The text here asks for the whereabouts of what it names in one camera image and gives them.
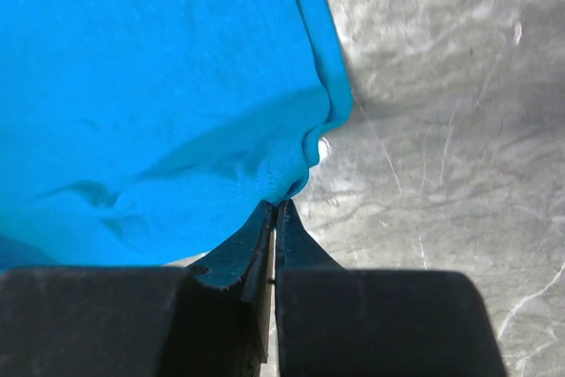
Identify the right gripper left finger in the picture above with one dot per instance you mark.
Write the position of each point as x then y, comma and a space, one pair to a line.
210, 318

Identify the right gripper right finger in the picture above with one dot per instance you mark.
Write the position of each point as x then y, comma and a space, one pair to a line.
334, 321

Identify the teal blue t-shirt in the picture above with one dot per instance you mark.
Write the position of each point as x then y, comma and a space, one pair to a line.
140, 132

